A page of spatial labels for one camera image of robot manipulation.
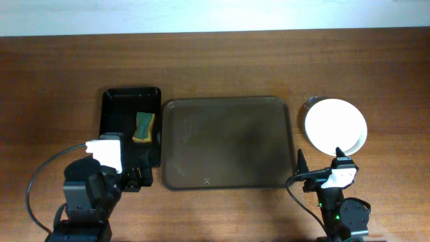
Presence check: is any green and yellow sponge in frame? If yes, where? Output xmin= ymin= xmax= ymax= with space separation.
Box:
xmin=132 ymin=112 xmax=155 ymax=143

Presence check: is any black rectangular sponge tray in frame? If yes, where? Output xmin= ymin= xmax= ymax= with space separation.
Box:
xmin=99 ymin=87 xmax=162 ymax=167

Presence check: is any white plate with sauce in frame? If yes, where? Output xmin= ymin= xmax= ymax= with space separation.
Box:
xmin=302 ymin=97 xmax=368 ymax=156

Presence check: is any brown serving tray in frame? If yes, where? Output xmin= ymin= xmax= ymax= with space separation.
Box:
xmin=161 ymin=97 xmax=296 ymax=191

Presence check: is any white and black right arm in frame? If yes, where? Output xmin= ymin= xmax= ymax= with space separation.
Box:
xmin=286 ymin=147 xmax=371 ymax=241

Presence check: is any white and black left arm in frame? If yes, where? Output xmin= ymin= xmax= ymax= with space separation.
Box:
xmin=46 ymin=153 xmax=153 ymax=242

